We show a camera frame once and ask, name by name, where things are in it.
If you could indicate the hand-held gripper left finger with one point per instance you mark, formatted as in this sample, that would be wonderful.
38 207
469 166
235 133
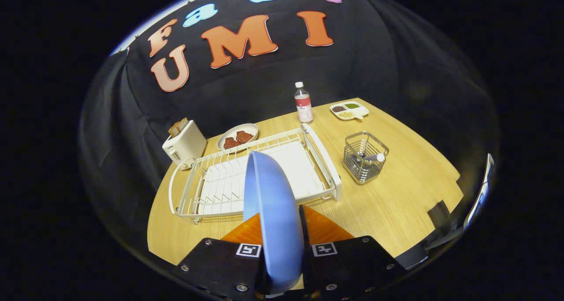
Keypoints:
220 265

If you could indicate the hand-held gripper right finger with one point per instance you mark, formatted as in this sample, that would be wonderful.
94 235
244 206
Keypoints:
348 265

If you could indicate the blue plate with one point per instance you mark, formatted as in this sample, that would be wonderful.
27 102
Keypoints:
275 221

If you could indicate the white-tipped spoon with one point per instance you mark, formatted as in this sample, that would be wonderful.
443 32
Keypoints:
379 157

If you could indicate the white round plate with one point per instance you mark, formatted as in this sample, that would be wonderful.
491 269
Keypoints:
251 128

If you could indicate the white divided snack dish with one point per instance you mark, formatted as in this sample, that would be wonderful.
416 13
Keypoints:
350 111

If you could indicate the brown meat piece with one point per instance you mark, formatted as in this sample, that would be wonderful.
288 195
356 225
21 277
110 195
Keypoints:
231 143
244 137

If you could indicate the white toaster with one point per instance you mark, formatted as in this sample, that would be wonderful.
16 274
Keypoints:
187 144

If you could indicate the toast slices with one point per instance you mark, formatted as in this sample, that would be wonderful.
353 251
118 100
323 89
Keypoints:
178 127

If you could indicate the clear water bottle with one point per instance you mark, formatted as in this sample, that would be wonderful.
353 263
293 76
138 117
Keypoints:
303 107

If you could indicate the black backdrop cloth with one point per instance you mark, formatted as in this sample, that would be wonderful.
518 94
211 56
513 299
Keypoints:
374 50

